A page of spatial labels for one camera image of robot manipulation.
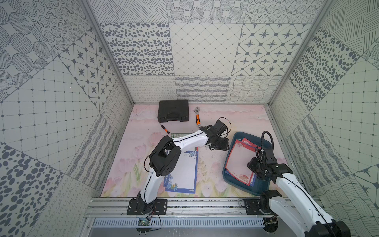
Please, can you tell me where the teal plastic storage box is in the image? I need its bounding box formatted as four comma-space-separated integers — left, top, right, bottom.
223, 132, 269, 196

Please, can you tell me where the blue floral stationery paper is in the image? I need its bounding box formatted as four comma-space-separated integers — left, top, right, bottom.
164, 151, 198, 194
224, 138, 258, 188

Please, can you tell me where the green bordered scalloped stationery paper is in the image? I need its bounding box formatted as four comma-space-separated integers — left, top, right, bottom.
171, 133, 189, 139

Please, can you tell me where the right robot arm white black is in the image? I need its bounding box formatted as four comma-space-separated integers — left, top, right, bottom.
247, 147, 351, 237

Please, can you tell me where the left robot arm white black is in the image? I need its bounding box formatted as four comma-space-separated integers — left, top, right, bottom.
136, 119, 232, 210

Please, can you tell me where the black plastic tool case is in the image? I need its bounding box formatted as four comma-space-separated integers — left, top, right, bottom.
157, 100, 189, 123

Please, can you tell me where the small orange black screwdriver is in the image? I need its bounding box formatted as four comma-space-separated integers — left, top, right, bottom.
160, 123, 170, 134

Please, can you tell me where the right round circuit board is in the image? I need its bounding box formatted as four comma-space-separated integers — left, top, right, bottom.
263, 218, 278, 233

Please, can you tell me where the left green circuit board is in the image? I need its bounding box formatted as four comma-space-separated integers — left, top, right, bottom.
136, 219, 152, 233

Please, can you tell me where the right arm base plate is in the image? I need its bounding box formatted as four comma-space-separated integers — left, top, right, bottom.
242, 198, 265, 215

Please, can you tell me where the aluminium mounting rail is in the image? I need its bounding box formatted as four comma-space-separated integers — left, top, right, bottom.
84, 197, 273, 218

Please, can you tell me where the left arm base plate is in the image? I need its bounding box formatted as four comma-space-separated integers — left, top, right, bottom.
126, 199, 168, 215

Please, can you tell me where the white slotted cable duct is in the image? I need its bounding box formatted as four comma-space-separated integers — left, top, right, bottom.
92, 217, 264, 228

